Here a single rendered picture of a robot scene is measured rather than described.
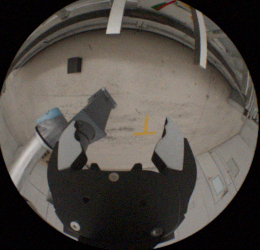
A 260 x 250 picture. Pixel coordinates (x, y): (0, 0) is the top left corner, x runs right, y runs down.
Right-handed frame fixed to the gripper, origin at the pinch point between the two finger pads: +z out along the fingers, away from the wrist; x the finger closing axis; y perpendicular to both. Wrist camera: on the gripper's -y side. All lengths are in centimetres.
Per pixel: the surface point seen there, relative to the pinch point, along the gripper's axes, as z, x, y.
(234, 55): 13, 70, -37
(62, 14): 20, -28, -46
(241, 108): 41, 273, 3
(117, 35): 9.4, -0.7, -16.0
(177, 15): 20, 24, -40
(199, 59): 8.2, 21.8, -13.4
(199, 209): -88, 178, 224
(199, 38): 8.5, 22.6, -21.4
